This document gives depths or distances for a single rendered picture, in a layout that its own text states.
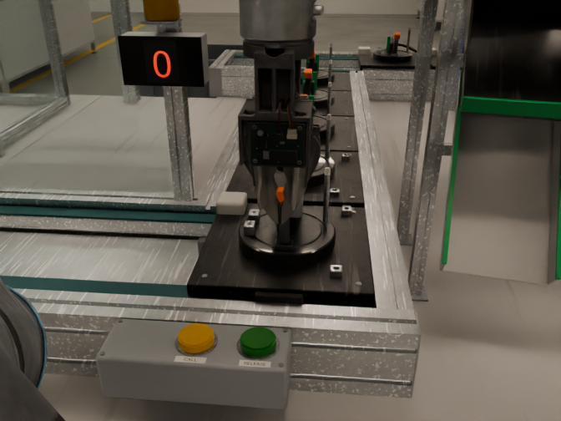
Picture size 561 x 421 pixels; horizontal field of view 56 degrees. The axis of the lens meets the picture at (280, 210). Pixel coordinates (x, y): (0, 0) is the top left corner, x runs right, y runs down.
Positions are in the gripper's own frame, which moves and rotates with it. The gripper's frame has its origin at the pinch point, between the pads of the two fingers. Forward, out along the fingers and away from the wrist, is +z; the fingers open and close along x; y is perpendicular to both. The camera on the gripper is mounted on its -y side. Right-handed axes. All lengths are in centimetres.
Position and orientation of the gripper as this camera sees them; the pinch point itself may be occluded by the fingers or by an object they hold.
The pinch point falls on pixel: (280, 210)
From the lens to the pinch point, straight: 63.9
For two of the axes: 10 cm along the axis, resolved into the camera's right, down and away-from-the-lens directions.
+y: -0.9, 4.6, -8.9
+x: 10.0, 0.4, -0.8
